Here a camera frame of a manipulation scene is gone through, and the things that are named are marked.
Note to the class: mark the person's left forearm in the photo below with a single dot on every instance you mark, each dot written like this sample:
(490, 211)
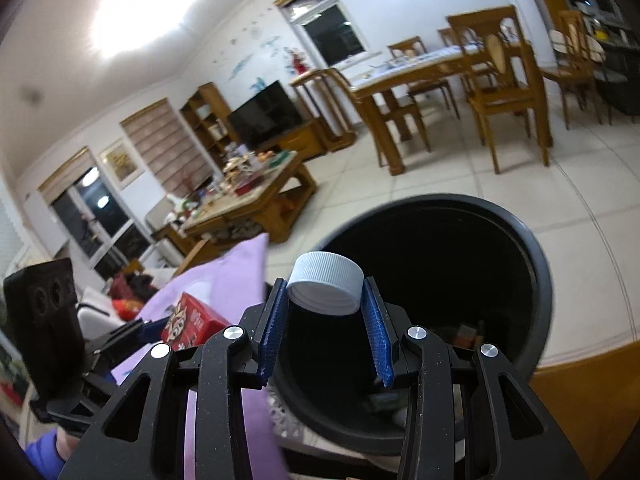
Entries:
(45, 452)

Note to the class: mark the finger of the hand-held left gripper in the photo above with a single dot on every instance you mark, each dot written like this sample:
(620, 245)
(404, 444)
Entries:
(122, 340)

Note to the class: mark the group of blue wall decals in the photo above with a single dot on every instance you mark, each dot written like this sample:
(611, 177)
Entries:
(245, 62)

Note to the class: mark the pile of tabletop clutter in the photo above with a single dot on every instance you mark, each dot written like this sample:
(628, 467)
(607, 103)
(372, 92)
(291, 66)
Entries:
(235, 175)

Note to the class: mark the white lace cloth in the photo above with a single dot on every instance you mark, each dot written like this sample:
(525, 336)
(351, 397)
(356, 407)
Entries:
(287, 420)

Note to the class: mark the dark kitchen table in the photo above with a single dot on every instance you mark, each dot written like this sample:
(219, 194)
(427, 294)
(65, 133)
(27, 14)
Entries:
(617, 80)

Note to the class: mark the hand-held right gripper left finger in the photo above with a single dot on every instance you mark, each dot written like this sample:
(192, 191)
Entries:
(272, 340)

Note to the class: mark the wooden sofa frame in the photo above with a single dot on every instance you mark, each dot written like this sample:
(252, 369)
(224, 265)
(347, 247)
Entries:
(585, 400)

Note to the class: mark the purple cloth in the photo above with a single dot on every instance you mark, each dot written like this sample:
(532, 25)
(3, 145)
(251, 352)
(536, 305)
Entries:
(225, 280)

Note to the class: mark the red cushion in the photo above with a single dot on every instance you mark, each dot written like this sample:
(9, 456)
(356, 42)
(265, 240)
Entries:
(127, 295)

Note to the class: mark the wooden dining table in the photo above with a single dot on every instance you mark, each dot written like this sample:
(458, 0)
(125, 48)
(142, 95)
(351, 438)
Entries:
(400, 85)

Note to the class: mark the wooden coffee table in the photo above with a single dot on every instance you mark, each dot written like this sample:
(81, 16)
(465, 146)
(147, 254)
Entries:
(280, 195)

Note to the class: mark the yellow container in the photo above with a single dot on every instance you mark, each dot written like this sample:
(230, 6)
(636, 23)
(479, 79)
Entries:
(601, 35)

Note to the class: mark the black round trash bin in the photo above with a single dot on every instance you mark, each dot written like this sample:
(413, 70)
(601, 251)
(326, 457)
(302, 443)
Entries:
(440, 260)

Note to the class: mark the orange wrapper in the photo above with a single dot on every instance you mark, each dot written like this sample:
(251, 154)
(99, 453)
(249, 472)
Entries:
(467, 335)

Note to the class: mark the dark wall window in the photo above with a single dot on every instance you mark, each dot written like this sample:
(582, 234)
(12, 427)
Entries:
(330, 30)

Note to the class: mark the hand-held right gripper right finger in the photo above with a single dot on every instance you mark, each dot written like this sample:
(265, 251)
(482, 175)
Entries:
(379, 340)

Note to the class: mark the small framed wall picture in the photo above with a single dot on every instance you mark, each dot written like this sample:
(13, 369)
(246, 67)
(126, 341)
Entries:
(122, 162)

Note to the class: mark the wooden shelf unit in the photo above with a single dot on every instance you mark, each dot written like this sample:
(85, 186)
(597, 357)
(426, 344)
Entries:
(205, 115)

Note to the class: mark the white ribbed bottle cap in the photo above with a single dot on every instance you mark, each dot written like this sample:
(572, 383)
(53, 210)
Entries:
(325, 275)

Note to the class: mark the red flower decoration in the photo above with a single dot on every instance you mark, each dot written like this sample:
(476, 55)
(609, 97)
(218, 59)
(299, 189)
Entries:
(299, 62)

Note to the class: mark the wooden television cabinet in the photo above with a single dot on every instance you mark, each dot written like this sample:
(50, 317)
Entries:
(305, 140)

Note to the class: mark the black flat television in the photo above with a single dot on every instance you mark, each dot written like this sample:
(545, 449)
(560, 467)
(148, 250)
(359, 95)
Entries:
(267, 115)

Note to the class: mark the wooden dining chair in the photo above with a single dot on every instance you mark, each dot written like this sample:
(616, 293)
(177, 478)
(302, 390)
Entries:
(395, 110)
(505, 95)
(447, 40)
(415, 50)
(570, 72)

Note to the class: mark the striped roller blind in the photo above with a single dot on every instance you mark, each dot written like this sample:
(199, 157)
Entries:
(167, 145)

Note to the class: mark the glass balcony door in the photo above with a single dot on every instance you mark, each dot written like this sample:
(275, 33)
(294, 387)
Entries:
(95, 220)

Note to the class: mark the red snack box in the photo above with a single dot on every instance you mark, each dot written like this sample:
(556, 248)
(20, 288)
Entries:
(195, 317)

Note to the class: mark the ceiling light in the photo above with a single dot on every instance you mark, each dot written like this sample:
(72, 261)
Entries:
(140, 5)

